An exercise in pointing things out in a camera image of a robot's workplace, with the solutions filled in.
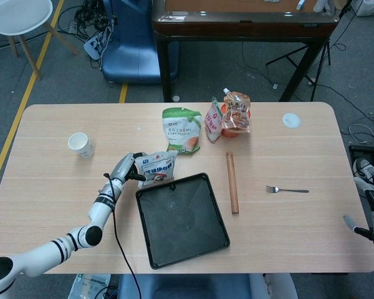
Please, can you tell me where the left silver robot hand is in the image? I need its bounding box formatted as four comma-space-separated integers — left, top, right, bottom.
108, 151, 147, 184

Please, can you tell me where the small white snack packet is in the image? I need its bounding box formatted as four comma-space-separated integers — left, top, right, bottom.
134, 150, 178, 188

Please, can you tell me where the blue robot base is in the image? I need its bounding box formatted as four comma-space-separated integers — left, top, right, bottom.
101, 0, 179, 85

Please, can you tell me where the black square plastic tray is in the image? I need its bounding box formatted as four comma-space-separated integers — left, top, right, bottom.
135, 173, 231, 270

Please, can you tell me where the white paper cup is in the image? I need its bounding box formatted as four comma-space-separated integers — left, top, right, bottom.
67, 132, 95, 159

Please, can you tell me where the grey black sneaker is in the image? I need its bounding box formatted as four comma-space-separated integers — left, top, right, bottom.
352, 158, 374, 182

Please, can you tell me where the green corn starch bag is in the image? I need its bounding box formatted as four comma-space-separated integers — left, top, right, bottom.
161, 107, 203, 156

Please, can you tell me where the black equipment case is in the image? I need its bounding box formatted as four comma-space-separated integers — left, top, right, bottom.
348, 145, 374, 175

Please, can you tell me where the metal fork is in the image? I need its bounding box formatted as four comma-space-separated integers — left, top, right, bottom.
265, 185, 310, 194

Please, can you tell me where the red white snack packet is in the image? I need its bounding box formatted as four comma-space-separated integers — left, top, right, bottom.
204, 97, 223, 144

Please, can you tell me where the wooden rolling pin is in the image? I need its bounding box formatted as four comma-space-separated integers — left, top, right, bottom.
226, 151, 240, 215

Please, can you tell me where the orange plastic bowl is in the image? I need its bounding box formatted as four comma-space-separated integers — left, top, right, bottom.
220, 104, 252, 138

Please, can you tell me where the white power strip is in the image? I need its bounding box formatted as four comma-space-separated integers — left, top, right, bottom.
83, 31, 109, 60

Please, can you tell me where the orange spout sauce pouch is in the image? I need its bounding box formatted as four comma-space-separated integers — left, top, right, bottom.
221, 87, 252, 134

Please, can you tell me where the clear plastic bag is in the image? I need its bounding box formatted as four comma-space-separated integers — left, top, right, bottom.
70, 273, 112, 299

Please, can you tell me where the white round table grommet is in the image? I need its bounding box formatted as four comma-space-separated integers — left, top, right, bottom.
282, 112, 301, 128

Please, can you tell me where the dark brown wooden table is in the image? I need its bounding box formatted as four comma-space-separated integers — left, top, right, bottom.
151, 0, 339, 103

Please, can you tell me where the white chair with wooden legs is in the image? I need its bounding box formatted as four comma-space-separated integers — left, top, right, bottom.
0, 0, 82, 80

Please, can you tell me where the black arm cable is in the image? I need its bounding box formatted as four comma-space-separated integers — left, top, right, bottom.
103, 173, 143, 299

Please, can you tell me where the black cable bundle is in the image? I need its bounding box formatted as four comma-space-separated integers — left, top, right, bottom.
57, 0, 116, 41

